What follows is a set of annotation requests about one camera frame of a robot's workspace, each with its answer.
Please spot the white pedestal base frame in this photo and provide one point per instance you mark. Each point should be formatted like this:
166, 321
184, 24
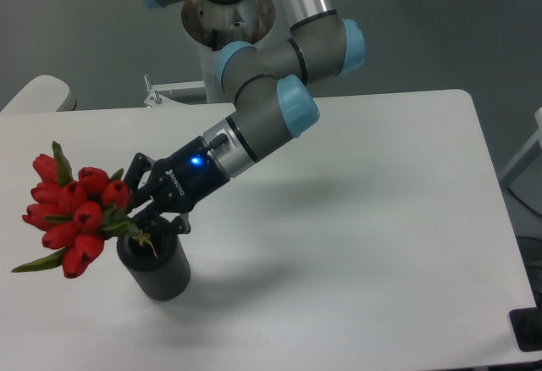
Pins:
170, 94

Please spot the dark grey ribbed vase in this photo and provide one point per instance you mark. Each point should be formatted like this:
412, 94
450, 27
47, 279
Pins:
162, 270

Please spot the white chair backrest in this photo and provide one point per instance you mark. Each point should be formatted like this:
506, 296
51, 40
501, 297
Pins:
43, 94

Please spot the red tulip bouquet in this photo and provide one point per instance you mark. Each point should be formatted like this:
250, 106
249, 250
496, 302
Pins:
78, 213

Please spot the white furniture frame right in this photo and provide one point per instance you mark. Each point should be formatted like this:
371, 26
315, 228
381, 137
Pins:
526, 154

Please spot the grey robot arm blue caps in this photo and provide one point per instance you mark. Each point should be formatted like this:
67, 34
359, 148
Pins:
268, 87

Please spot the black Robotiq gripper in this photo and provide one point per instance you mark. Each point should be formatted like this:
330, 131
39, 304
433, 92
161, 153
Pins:
172, 185

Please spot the black device at table edge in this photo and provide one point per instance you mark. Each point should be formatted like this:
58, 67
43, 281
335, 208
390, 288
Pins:
526, 325

